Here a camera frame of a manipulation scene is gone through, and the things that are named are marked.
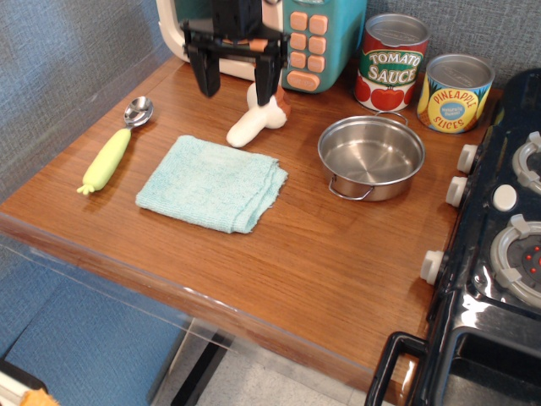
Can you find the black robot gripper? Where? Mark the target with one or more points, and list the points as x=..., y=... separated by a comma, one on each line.
x=230, y=25

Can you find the white brown toy mushroom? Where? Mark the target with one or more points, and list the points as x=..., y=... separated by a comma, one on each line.
x=272, y=115

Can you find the light blue folded cloth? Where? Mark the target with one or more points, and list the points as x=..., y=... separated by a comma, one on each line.
x=213, y=186

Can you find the teal toy microwave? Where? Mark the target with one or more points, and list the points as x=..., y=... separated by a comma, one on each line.
x=323, y=35

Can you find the tomato sauce can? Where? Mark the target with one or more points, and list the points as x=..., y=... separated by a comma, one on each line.
x=392, y=53

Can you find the small steel pot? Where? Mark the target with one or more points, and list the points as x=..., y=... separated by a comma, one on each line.
x=370, y=158

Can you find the pineapple slices can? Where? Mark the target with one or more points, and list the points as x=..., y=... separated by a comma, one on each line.
x=454, y=92

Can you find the black toy stove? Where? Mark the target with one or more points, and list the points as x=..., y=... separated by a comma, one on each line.
x=483, y=342

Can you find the orange fuzzy object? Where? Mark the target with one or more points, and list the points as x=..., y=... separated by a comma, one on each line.
x=37, y=398

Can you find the spoon with green handle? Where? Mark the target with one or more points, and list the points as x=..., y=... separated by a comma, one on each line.
x=100, y=171

